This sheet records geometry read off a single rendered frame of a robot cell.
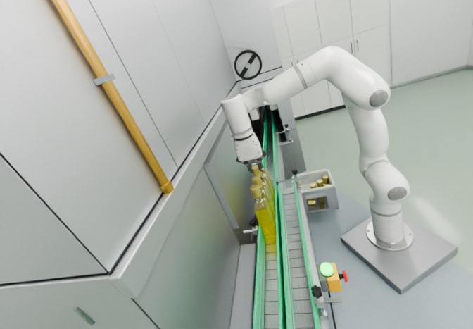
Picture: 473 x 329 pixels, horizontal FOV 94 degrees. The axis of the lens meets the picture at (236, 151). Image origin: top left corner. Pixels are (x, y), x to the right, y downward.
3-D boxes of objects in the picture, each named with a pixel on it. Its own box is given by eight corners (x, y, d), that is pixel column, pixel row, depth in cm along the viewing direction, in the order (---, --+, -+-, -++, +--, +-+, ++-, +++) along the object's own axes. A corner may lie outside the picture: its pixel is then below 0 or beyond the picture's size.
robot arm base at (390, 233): (386, 213, 117) (383, 187, 109) (424, 237, 99) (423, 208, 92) (357, 231, 114) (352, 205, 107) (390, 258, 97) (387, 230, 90)
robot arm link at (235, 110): (232, 126, 92) (230, 135, 84) (221, 96, 87) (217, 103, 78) (251, 120, 90) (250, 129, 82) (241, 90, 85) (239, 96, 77)
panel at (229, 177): (249, 139, 173) (235, 98, 159) (253, 139, 172) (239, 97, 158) (233, 229, 95) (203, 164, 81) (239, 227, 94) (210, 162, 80)
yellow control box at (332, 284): (319, 275, 89) (315, 263, 86) (338, 273, 87) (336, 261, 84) (322, 293, 83) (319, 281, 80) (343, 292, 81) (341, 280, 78)
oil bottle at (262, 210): (266, 232, 100) (253, 196, 91) (278, 230, 98) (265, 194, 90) (266, 242, 95) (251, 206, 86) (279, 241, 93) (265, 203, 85)
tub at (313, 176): (293, 186, 142) (291, 175, 138) (330, 179, 136) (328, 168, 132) (296, 204, 126) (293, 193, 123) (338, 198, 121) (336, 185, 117)
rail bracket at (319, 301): (317, 308, 68) (310, 282, 62) (343, 307, 66) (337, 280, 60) (320, 323, 64) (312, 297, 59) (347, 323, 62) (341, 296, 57)
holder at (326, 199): (288, 197, 146) (283, 178, 140) (331, 189, 139) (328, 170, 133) (291, 215, 131) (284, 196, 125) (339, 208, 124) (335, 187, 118)
